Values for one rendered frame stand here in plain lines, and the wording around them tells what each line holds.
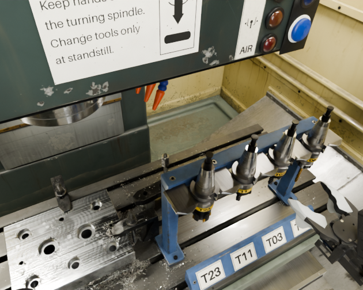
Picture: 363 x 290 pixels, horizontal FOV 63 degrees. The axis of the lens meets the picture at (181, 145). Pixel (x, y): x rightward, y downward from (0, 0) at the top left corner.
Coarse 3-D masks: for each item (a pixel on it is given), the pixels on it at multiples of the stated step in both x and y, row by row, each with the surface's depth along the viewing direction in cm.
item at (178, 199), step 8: (184, 184) 65; (168, 192) 63; (176, 192) 64; (184, 192) 64; (168, 200) 62; (176, 200) 62; (184, 200) 62; (192, 200) 62; (176, 208) 61; (184, 208) 61; (192, 208) 61
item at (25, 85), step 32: (0, 0) 22; (224, 0) 31; (288, 0) 35; (0, 32) 23; (32, 32) 24; (224, 32) 33; (0, 64) 24; (32, 64) 26; (160, 64) 32; (192, 64) 34; (224, 64) 37; (0, 96) 26; (32, 96) 27; (64, 96) 29; (96, 96) 31
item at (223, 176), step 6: (222, 168) 69; (216, 174) 67; (222, 174) 68; (228, 174) 68; (216, 180) 66; (222, 180) 66; (228, 180) 66; (234, 180) 66; (222, 186) 65; (228, 186) 65; (234, 186) 65; (222, 192) 64; (228, 192) 64; (234, 192) 64
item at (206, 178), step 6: (204, 168) 59; (198, 174) 61; (204, 174) 59; (210, 174) 59; (198, 180) 61; (204, 180) 60; (210, 180) 60; (198, 186) 61; (204, 186) 61; (210, 186) 61; (198, 192) 62; (204, 192) 62; (210, 192) 62
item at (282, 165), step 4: (276, 144) 74; (268, 152) 73; (272, 152) 72; (292, 152) 72; (268, 156) 72; (272, 156) 71; (292, 156) 71; (272, 160) 71; (276, 160) 70; (280, 160) 70; (288, 160) 70; (292, 160) 71; (276, 164) 70; (280, 164) 70; (284, 164) 70; (288, 164) 70; (280, 168) 71; (284, 168) 71
